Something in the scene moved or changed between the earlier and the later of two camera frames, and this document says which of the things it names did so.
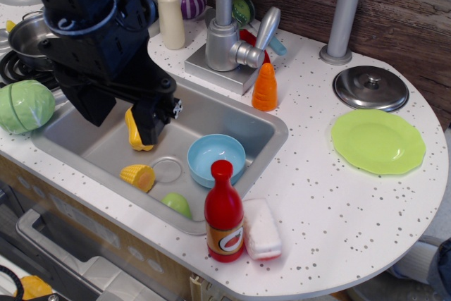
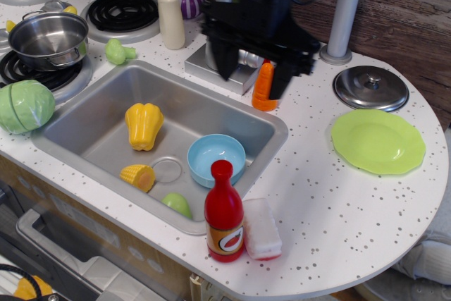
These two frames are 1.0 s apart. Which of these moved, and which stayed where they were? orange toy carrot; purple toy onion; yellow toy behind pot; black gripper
Moved: black gripper
Stayed: purple toy onion; yellow toy behind pot; orange toy carrot
